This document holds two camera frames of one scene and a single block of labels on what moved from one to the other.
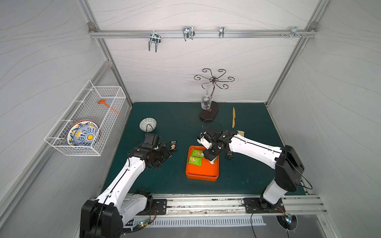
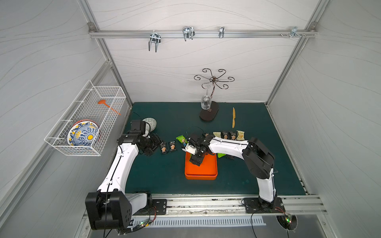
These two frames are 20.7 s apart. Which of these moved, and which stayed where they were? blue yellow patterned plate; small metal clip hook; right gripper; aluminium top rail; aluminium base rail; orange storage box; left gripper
Moved: right gripper; left gripper
Stayed: aluminium base rail; blue yellow patterned plate; orange storage box; small metal clip hook; aluminium top rail
